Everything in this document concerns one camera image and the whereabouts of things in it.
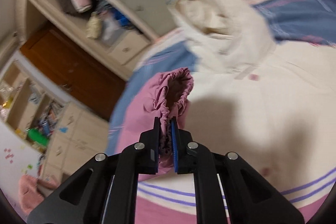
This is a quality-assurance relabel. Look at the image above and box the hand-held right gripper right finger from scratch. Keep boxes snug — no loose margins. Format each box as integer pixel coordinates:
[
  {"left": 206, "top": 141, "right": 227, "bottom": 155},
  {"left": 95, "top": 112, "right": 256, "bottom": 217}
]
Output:
[{"left": 171, "top": 119, "right": 305, "bottom": 224}]

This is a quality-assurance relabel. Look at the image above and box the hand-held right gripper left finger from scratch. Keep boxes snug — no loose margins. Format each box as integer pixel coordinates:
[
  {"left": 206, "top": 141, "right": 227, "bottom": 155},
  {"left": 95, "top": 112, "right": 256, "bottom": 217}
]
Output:
[{"left": 27, "top": 117, "right": 160, "bottom": 224}]

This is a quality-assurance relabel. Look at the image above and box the pink and white hooded jacket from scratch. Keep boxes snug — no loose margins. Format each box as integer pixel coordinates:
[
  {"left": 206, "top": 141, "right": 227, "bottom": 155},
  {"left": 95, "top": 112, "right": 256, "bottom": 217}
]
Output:
[{"left": 113, "top": 0, "right": 336, "bottom": 224}]

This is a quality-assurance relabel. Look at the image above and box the grey clothes pile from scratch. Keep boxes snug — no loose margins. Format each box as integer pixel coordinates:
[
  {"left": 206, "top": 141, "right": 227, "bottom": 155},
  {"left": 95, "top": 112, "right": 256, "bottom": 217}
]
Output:
[{"left": 93, "top": 0, "right": 114, "bottom": 15}]

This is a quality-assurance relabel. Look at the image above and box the cream low cabinet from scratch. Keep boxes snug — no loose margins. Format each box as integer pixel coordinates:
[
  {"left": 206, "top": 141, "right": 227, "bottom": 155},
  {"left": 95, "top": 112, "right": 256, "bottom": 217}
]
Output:
[{"left": 39, "top": 102, "right": 111, "bottom": 188}]

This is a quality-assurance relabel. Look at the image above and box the wardrobe drawer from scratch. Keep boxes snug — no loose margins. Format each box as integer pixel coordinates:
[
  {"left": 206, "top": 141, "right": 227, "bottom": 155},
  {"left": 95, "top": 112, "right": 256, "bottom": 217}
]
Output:
[{"left": 112, "top": 32, "right": 151, "bottom": 65}]

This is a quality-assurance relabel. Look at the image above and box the green plastic object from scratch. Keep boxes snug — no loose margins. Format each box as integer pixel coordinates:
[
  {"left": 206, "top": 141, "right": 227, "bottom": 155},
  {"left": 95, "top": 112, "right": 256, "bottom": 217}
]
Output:
[{"left": 26, "top": 128, "right": 50, "bottom": 147}]

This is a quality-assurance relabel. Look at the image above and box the clear plastic storage box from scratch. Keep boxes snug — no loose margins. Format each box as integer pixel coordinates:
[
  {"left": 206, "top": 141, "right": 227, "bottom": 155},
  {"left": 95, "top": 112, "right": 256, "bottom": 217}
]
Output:
[{"left": 101, "top": 17, "right": 127, "bottom": 46}]

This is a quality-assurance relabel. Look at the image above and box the brown wooden door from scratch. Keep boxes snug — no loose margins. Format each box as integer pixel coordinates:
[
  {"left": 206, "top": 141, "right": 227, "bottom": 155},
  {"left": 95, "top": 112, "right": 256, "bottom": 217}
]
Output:
[{"left": 20, "top": 22, "right": 127, "bottom": 122}]

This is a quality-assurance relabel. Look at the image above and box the blue cloth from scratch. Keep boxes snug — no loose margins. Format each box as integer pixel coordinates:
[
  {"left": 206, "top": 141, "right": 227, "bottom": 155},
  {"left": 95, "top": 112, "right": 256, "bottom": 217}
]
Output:
[{"left": 113, "top": 7, "right": 132, "bottom": 28}]

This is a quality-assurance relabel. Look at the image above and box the pink fluffy cloth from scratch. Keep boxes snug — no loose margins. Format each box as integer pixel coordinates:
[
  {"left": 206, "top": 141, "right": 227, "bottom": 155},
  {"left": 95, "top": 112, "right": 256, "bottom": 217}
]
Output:
[{"left": 18, "top": 174, "right": 61, "bottom": 214}]

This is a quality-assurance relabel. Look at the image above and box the pale yellow cloth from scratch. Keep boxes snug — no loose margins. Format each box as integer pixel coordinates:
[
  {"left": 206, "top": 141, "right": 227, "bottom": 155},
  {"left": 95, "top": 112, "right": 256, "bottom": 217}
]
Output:
[{"left": 87, "top": 13, "right": 102, "bottom": 39}]

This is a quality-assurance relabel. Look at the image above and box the cream bookshelf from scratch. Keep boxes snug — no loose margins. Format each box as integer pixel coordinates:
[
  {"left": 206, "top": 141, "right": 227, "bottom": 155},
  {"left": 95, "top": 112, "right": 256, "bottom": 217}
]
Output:
[{"left": 0, "top": 59, "right": 63, "bottom": 153}]

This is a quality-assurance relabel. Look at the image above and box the blue plaid bedsheet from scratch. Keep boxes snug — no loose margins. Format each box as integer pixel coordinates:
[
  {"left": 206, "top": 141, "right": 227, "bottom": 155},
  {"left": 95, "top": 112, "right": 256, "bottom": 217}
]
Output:
[{"left": 106, "top": 0, "right": 336, "bottom": 156}]

